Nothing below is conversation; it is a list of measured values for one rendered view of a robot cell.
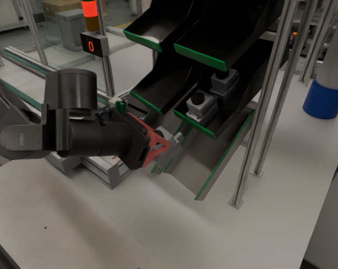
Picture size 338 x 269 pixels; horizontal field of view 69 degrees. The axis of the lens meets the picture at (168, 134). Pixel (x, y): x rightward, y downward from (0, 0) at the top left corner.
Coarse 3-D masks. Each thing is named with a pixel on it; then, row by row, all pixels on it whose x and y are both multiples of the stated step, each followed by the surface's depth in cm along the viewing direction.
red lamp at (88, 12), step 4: (84, 4) 88; (88, 4) 88; (92, 4) 89; (84, 8) 89; (88, 8) 89; (92, 8) 89; (96, 8) 91; (84, 12) 90; (88, 12) 90; (92, 12) 90; (96, 12) 91; (88, 16) 90; (92, 16) 91
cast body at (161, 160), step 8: (160, 128) 50; (168, 136) 49; (176, 136) 53; (160, 144) 48; (176, 144) 51; (168, 152) 50; (176, 152) 52; (152, 160) 53; (160, 160) 50; (168, 160) 52
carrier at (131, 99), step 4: (124, 96) 113; (128, 96) 113; (132, 96) 113; (124, 100) 110; (128, 100) 110; (132, 100) 110; (136, 100) 110; (128, 104) 109; (132, 104) 108; (136, 104) 108; (140, 104) 108; (144, 104) 108; (136, 108) 106; (140, 108) 105; (144, 108) 105; (148, 108) 105; (144, 112) 104
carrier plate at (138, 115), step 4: (104, 108) 105; (128, 108) 105; (132, 108) 105; (132, 112) 103; (136, 112) 103; (140, 112) 103; (92, 116) 100; (136, 116) 100; (140, 116) 100; (144, 116) 100
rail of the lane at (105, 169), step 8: (40, 112) 105; (88, 160) 85; (96, 160) 82; (104, 160) 83; (112, 160) 82; (88, 168) 89; (96, 168) 84; (104, 168) 79; (112, 168) 80; (96, 176) 88; (104, 176) 83; (112, 176) 82; (104, 184) 86; (112, 184) 84
